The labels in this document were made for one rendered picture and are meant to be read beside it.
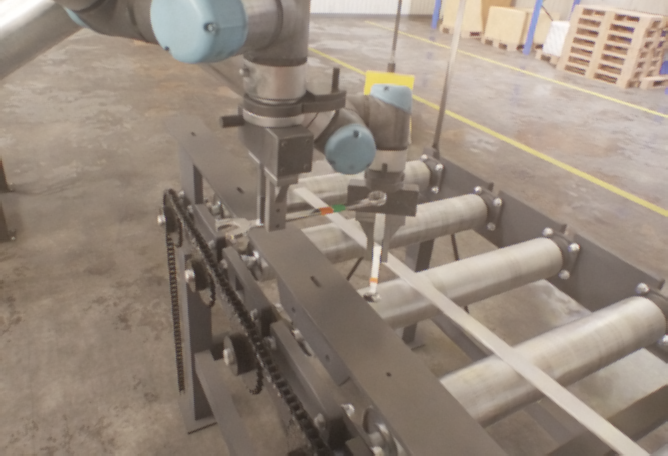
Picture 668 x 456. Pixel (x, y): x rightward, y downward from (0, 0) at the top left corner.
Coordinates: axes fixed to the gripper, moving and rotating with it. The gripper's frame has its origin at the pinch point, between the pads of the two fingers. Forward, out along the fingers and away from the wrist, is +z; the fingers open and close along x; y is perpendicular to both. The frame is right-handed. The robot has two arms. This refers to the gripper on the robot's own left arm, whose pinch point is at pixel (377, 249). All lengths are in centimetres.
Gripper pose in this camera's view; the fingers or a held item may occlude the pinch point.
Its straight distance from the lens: 99.4
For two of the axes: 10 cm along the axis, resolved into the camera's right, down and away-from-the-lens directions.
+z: -0.6, 9.5, 3.0
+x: -9.9, -1.0, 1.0
